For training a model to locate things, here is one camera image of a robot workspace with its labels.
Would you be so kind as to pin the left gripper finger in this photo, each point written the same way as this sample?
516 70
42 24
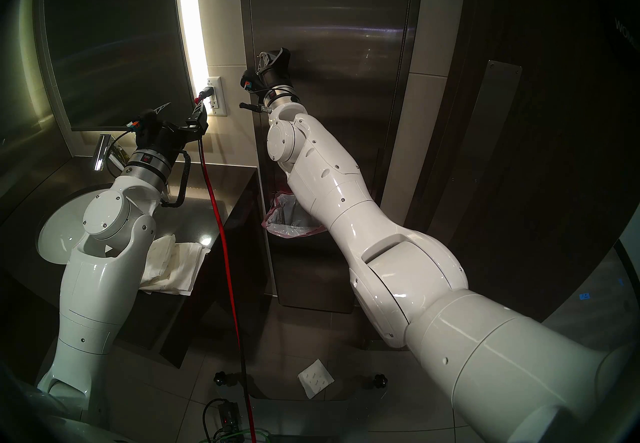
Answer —
161 108
198 119

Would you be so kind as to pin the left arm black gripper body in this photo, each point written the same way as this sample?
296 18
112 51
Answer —
165 139

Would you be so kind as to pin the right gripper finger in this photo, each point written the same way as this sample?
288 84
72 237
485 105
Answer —
266 66
281 58

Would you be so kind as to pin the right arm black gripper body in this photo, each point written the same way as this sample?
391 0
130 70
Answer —
280 78

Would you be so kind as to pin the stainless towel dispenser door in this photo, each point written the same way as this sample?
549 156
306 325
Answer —
350 7

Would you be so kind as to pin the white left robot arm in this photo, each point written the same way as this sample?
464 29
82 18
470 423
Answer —
100 287

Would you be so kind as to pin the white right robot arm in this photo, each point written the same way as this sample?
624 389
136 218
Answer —
400 272

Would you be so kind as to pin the stainless recessed dispenser cabinet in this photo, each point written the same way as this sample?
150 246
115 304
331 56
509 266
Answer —
243 7

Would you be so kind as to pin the folded white paper towel stack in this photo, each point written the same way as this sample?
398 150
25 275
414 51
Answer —
162 257

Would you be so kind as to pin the flat white paper towel pile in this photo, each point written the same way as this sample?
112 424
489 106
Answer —
192 267

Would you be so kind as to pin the crumpled white paper towel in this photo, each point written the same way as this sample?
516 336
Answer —
316 378

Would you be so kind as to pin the chrome faucet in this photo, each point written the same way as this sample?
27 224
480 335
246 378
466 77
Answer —
102 152

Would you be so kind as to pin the dark vanity counter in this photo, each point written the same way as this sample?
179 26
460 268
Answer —
235 187

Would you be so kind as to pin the trash bin with pink liner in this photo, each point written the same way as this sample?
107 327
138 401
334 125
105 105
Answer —
287 217

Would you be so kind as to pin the white sink basin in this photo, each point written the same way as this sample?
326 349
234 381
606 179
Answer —
57 232

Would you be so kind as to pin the stainless waste bin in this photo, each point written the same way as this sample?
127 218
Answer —
300 277

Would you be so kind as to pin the metal door push plate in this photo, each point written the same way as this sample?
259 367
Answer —
480 147

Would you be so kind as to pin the black star knob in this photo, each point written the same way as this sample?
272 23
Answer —
380 381
220 378

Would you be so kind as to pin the black power box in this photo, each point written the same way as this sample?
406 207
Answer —
230 418

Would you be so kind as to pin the dark wooden door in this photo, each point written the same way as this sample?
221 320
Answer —
575 172

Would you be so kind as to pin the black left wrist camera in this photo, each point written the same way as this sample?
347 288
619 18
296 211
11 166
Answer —
147 119

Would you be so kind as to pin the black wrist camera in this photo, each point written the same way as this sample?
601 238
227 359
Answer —
147 119
252 79

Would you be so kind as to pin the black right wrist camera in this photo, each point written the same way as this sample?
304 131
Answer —
252 79

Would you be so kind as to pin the white wall outlet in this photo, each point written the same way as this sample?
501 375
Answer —
219 97

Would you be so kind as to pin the vertical wall light strip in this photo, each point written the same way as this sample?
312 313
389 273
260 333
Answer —
192 22

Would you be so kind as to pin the framed wall mirror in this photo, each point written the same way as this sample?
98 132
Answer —
110 37

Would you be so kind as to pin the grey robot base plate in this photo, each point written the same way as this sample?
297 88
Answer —
310 422

